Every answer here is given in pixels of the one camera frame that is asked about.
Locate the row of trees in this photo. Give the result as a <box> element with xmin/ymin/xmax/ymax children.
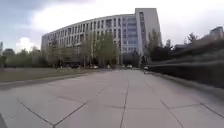
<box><xmin>0</xmin><ymin>31</ymin><xmax>121</xmax><ymax>69</ymax></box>

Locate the large curved grey building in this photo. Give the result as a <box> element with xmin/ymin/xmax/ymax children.
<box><xmin>40</xmin><ymin>7</ymin><xmax>163</xmax><ymax>66</ymax></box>

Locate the grey concrete slab pavement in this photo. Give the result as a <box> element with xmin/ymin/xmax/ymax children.
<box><xmin>0</xmin><ymin>68</ymin><xmax>224</xmax><ymax>128</ymax></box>

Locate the dark hedge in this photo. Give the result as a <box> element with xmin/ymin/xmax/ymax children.
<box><xmin>143</xmin><ymin>39</ymin><xmax>224</xmax><ymax>90</ymax></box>

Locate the grass lawn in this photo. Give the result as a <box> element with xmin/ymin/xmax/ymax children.
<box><xmin>0</xmin><ymin>67</ymin><xmax>101</xmax><ymax>84</ymax></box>

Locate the building behind hedge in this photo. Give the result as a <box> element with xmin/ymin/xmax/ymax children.
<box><xmin>173</xmin><ymin>25</ymin><xmax>224</xmax><ymax>51</ymax></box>

